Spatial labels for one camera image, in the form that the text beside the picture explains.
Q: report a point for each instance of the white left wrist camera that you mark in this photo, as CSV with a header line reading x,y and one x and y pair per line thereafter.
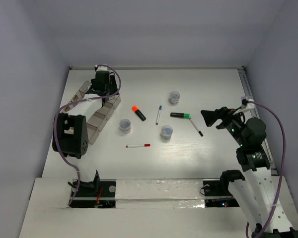
x,y
101,67

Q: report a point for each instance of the black-capped white marker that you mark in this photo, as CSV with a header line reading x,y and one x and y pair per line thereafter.
x,y
196,128

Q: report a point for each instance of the orange-capped black highlighter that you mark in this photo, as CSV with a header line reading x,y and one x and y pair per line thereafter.
x,y
136,110

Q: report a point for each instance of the clear jar of paper clips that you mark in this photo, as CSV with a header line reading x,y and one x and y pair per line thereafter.
x,y
166,132

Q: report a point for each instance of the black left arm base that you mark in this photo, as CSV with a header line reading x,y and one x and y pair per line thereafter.
x,y
95,194

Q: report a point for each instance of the blue-capped white marker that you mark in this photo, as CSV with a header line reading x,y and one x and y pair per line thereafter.
x,y
158,115

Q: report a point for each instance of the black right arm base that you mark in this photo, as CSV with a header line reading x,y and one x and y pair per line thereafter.
x,y
216,196

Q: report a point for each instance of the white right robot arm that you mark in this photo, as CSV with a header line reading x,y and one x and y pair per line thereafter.
x,y
252,186

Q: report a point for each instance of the green-capped black highlighter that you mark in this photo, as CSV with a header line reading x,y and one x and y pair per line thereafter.
x,y
180,115

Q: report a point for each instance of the clear three-bin organizer tray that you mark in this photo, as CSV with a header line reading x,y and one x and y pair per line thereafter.
x,y
97,112

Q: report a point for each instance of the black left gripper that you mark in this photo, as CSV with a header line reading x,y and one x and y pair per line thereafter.
x,y
111,84

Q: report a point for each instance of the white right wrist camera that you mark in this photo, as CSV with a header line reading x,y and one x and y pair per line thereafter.
x,y
247,104

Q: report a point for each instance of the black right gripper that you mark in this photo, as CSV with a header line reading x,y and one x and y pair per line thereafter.
x,y
224,113

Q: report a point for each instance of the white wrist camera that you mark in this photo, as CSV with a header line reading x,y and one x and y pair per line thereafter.
x,y
101,67
247,104

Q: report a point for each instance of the red-capped white marker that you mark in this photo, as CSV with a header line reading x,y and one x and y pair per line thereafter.
x,y
138,145

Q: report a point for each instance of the clear paper clip jar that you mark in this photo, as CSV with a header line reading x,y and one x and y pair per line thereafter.
x,y
174,97
125,126

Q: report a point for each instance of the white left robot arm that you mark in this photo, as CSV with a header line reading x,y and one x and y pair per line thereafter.
x,y
80,122

